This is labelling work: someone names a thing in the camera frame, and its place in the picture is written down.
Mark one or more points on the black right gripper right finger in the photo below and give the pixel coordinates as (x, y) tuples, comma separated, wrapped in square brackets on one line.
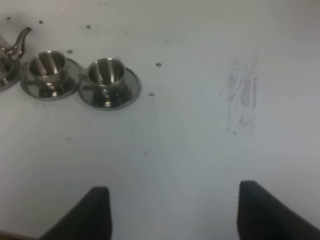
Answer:
[(261, 216)]

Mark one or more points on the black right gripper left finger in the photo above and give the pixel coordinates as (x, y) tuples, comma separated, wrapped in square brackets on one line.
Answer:
[(90, 219)]

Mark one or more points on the stainless steel teapot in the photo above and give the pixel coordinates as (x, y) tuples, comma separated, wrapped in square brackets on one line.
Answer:
[(11, 53)]

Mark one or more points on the steel saucer near teapot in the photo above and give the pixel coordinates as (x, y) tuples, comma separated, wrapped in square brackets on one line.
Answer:
[(43, 92)]

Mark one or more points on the steel teacup near teapot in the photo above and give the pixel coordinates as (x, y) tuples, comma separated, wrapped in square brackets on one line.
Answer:
[(48, 67)]

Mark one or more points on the steel saucer far right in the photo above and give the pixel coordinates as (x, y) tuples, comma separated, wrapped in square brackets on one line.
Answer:
[(129, 95)]

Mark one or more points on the steel teacup far right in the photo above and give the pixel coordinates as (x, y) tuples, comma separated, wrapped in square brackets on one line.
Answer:
[(106, 76)]

